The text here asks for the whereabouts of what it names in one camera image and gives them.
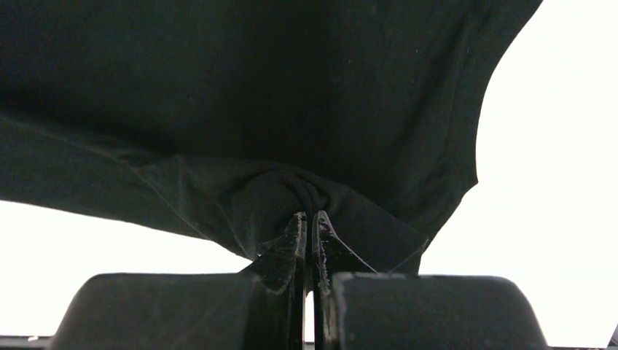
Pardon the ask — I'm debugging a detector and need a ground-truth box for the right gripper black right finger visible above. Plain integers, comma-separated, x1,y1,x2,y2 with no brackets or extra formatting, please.
311,211,547,349

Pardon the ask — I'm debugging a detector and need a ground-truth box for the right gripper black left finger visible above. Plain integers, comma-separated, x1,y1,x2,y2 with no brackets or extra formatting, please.
50,212,307,350

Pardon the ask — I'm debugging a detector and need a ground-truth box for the black t-shirt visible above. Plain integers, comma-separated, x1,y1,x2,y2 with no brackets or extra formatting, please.
1,1,540,273

